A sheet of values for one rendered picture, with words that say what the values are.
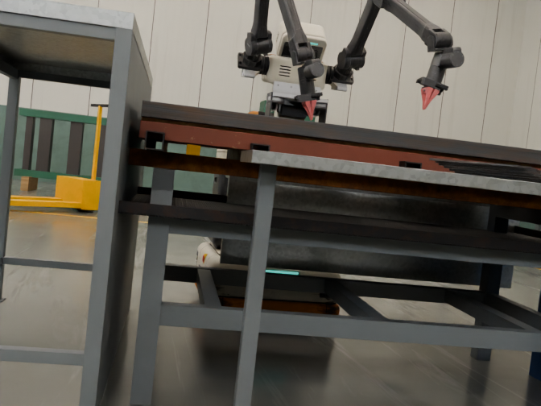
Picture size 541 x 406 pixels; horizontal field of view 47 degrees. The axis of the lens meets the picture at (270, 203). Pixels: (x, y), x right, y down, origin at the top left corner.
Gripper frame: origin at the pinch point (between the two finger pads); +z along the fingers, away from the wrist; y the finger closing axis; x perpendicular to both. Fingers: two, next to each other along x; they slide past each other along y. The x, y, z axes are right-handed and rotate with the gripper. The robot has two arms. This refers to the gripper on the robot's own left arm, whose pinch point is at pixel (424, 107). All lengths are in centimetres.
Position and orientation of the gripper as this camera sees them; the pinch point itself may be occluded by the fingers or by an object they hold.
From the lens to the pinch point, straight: 231.6
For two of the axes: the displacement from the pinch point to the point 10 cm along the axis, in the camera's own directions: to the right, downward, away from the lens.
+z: -3.3, 9.5, -0.2
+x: -1.5, -0.3, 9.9
